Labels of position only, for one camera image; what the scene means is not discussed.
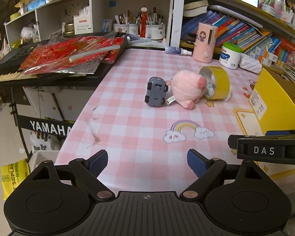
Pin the yellow cardboard box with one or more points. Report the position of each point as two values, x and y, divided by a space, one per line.
277 103

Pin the pink plush pig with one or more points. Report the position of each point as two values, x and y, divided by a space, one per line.
184 88

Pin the white quilted pouch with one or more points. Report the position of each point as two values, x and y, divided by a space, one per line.
250 63

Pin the black keyboard stand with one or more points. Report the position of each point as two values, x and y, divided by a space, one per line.
46 126

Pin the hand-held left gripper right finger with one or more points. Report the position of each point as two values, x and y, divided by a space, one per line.
196 163

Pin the white pen holder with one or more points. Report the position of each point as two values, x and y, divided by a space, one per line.
125 28
155 32

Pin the clear plastic bag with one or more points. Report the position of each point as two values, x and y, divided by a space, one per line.
29 33

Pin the white drawer cabinet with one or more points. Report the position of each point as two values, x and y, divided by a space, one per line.
64 103

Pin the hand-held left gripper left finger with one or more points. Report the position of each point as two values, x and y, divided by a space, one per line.
98 163

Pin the yellow tape roll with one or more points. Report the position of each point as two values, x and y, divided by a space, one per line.
218 83

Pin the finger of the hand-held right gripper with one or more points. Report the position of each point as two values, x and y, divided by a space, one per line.
260 150
285 132

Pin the yellow plastic bag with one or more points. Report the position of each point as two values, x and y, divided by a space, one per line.
13 179

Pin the grey toy car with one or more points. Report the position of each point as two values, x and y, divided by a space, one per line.
156 92

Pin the white shelf unit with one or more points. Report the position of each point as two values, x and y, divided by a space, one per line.
100 2

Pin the blue packet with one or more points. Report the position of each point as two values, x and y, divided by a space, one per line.
36 5

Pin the small spray bottle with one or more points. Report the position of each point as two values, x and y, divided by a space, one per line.
177 51

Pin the pink checked tablecloth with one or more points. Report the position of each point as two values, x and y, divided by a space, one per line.
127 127

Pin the pile of red decoration packets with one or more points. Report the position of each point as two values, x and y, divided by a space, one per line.
64 54

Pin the white drinking straws box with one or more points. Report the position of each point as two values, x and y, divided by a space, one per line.
83 25

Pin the red tassel doll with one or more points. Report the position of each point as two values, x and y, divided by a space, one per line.
144 22

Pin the red boxed dictionaries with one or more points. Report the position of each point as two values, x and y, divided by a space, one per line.
288 51

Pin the black electronic keyboard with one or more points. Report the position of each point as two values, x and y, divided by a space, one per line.
5 62

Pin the wooden bookshelf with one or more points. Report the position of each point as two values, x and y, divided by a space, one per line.
236 13

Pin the pink humidifier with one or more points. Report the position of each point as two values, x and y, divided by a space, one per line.
204 44

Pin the row of leaning books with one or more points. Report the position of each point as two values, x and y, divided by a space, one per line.
233 32

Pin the thick book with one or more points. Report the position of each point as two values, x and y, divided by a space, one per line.
195 6

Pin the white jar green lid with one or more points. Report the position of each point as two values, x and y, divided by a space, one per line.
229 56

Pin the white printed plastic bag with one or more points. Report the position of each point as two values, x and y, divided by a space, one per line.
43 141

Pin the white orange medicine box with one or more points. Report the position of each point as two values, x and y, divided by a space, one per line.
269 56
257 54

